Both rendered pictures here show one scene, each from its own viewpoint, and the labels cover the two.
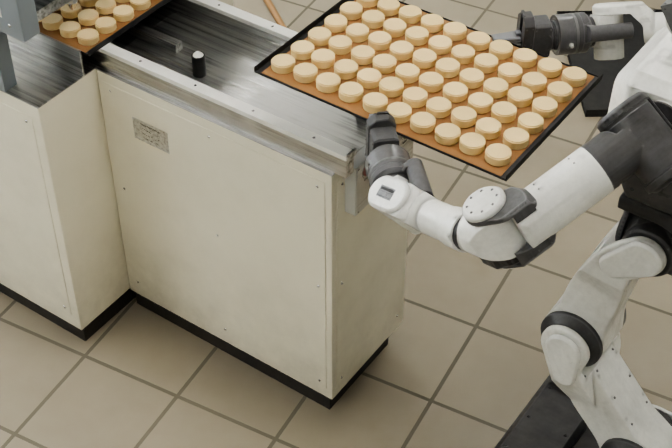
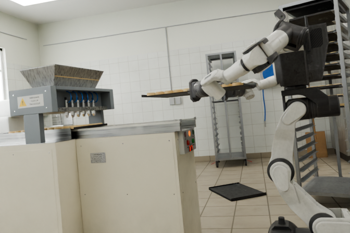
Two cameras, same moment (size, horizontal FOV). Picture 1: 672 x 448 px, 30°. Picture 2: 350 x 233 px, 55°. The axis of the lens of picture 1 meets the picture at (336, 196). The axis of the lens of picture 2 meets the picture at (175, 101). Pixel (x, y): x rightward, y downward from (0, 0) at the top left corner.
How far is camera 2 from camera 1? 1.72 m
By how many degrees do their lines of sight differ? 45
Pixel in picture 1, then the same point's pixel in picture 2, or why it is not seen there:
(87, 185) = (70, 190)
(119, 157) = (83, 178)
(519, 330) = not seen: outside the picture
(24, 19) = (53, 102)
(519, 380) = not seen: outside the picture
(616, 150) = (284, 27)
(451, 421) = not seen: outside the picture
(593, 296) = (283, 144)
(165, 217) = (103, 199)
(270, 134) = (148, 128)
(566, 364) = (284, 178)
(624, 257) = (291, 111)
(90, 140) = (72, 169)
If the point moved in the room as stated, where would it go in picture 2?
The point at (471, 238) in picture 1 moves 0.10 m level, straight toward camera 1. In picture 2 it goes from (249, 55) to (258, 51)
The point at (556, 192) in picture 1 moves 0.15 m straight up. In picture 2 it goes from (272, 36) to (269, 4)
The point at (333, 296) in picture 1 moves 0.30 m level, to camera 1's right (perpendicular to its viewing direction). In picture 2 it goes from (180, 197) to (229, 189)
